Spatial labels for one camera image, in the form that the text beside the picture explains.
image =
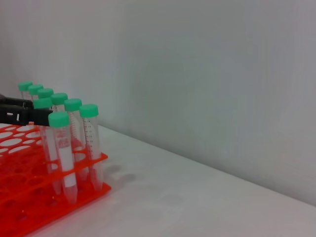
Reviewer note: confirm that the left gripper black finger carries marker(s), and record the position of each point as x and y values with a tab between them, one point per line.
14	101
29	117

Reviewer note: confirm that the green-capped clear test tube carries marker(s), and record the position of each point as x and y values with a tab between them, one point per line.
89	110
42	103
45	92
25	86
59	98
35	89
72	104
58	119

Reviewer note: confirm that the orange plastic test tube rack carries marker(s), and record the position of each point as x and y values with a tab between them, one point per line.
24	197

